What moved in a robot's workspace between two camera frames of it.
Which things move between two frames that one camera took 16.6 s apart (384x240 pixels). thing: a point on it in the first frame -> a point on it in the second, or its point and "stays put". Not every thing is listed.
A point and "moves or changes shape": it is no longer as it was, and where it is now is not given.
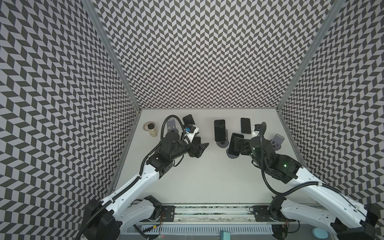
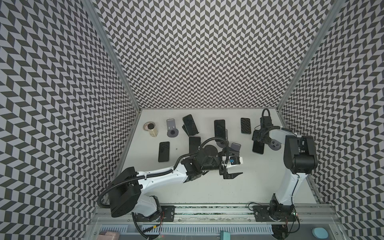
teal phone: x=245 y=126 stays put
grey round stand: x=171 y=125 stays put
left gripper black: x=193 y=153 -> x=225 y=173
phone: x=220 y=133 stays put
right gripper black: x=244 y=147 -> x=264 y=132
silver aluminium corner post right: x=316 y=49 stays put
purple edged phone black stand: x=196 y=141 stays put
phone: x=234 y=149 moves or changes shape
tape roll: x=150 y=126 stays put
